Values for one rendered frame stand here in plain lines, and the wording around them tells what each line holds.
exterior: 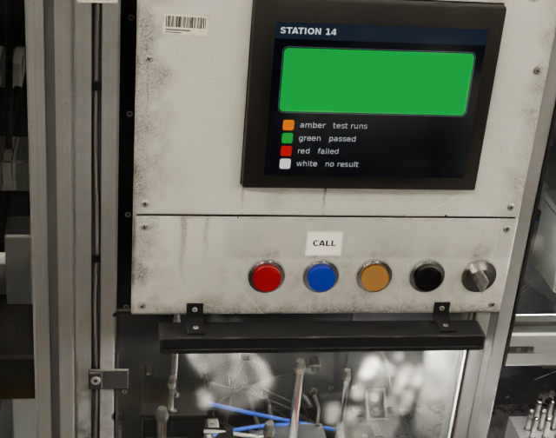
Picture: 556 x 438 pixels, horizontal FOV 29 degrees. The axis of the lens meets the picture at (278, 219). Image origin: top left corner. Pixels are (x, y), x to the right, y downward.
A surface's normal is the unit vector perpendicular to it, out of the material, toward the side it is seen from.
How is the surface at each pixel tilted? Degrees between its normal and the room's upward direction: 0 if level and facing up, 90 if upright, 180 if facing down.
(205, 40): 90
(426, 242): 90
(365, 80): 90
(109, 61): 90
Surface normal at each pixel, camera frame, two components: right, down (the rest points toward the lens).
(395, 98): 0.14, 0.46
